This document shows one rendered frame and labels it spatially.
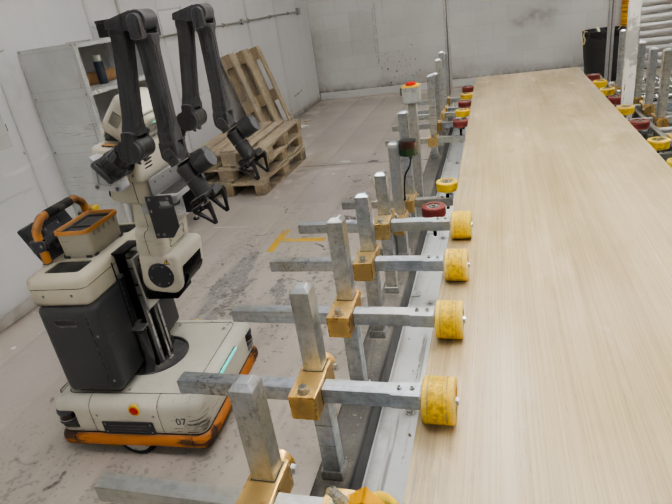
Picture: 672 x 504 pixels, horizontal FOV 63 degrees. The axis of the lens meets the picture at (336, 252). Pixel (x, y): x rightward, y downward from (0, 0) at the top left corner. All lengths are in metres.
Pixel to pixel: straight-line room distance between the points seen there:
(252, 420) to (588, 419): 0.55
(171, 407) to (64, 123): 2.45
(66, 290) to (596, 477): 1.80
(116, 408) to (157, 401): 0.18
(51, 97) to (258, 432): 3.59
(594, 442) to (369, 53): 9.01
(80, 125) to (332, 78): 6.40
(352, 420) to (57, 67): 3.28
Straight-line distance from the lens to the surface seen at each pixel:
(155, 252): 2.13
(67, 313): 2.26
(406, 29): 9.57
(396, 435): 1.38
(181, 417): 2.26
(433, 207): 1.86
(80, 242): 2.28
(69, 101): 4.10
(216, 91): 2.15
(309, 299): 0.94
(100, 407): 2.43
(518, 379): 1.08
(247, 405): 0.76
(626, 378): 1.12
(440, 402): 0.93
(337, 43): 9.81
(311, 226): 1.68
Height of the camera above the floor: 1.58
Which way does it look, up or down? 25 degrees down
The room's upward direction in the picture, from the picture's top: 9 degrees counter-clockwise
